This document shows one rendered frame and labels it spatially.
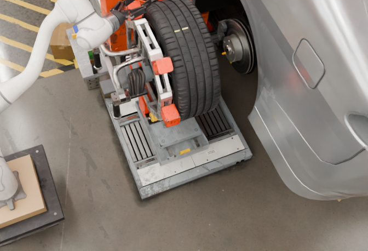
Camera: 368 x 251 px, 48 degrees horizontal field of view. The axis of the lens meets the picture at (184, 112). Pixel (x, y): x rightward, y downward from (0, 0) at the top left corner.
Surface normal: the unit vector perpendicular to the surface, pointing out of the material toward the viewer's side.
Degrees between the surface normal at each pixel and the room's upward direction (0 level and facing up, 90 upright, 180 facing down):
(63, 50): 90
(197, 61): 40
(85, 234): 0
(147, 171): 0
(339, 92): 90
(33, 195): 1
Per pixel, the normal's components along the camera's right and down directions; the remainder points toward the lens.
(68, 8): 0.17, 0.28
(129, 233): 0.08, -0.49
